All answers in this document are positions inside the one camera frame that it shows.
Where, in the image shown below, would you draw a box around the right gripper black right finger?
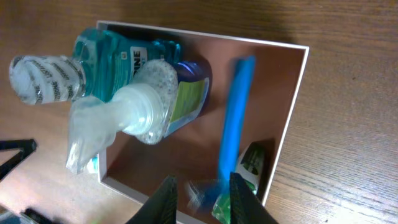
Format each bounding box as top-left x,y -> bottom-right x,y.
229,172 -> 278,224

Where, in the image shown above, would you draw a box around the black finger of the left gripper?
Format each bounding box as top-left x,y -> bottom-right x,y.
1,139 -> 37,180

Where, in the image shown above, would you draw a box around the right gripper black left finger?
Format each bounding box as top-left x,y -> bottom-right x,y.
126,175 -> 178,224

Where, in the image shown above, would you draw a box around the blue disposable razor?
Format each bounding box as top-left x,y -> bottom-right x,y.
187,55 -> 256,211

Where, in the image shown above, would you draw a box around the green white soap box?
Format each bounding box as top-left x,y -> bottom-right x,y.
211,142 -> 265,224

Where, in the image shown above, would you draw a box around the blue white toothbrush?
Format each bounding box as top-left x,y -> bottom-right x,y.
86,156 -> 99,174

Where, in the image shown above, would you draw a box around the clear foaming soap pump bottle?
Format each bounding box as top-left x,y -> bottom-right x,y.
66,58 -> 212,174

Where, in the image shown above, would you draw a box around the blue Listerine mouthwash bottle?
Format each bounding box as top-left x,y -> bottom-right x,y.
9,28 -> 182,105

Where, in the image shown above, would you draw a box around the pink white open box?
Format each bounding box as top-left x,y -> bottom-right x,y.
97,21 -> 310,223

